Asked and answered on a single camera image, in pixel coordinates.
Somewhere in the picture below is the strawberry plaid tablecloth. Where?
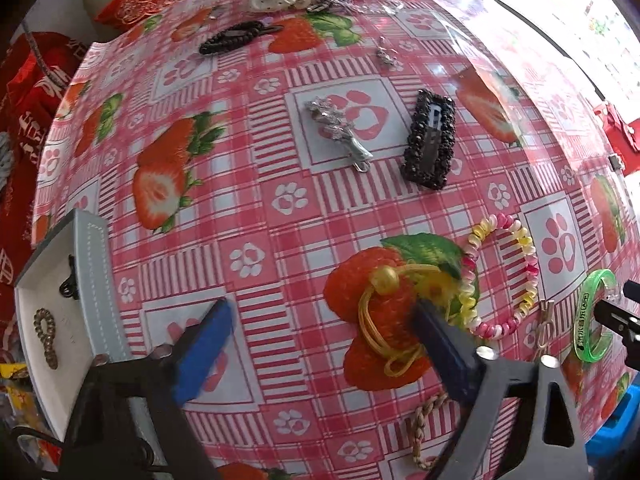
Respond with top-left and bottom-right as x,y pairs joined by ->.
31,0 -> 633,480

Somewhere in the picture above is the yellow beaded hair tie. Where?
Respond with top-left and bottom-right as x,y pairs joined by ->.
357,262 -> 458,378

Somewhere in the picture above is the black oval hair clip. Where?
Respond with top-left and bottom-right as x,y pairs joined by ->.
199,21 -> 285,56

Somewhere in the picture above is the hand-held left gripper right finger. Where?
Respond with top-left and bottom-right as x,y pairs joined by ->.
409,303 -> 592,480

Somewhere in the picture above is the green plastic bangle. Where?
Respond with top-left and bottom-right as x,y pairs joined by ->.
572,268 -> 619,363

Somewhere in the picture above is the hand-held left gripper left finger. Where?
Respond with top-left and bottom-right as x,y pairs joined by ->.
64,297 -> 237,480

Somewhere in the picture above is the red bag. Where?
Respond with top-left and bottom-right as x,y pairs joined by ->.
592,101 -> 640,171

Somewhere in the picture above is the brown spiral hair tie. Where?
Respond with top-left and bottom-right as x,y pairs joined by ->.
33,307 -> 59,371

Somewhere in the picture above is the pink yellow spiral bracelet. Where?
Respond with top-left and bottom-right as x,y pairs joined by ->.
457,212 -> 541,341

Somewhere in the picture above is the blue plastic object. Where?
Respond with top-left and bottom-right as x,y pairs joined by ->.
587,410 -> 638,471

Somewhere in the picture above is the black claw clip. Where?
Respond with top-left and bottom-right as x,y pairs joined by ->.
59,255 -> 81,301

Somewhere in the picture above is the silver leaf hair clip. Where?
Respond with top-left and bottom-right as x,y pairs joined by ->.
305,97 -> 375,173

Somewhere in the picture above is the yellow packet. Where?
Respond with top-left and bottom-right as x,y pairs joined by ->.
0,362 -> 32,383

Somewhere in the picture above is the black beaded hair clip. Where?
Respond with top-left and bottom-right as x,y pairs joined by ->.
400,89 -> 457,191

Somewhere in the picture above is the black cable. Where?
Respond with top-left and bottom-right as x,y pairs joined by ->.
11,426 -> 68,463

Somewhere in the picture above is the grey knitted cloth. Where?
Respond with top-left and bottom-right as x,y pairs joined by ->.
0,132 -> 15,188

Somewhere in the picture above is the beige braided bracelet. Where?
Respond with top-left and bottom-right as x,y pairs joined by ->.
409,392 -> 451,471

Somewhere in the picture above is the white jewelry box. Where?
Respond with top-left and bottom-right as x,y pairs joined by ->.
14,208 -> 134,442

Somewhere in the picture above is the silver chain necklace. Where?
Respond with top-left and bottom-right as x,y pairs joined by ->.
306,0 -> 406,17

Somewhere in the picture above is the red printed blanket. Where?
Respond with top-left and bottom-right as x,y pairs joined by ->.
0,32 -> 97,361

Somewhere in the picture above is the beige ribbon clip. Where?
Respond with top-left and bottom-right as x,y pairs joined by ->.
534,300 -> 557,351

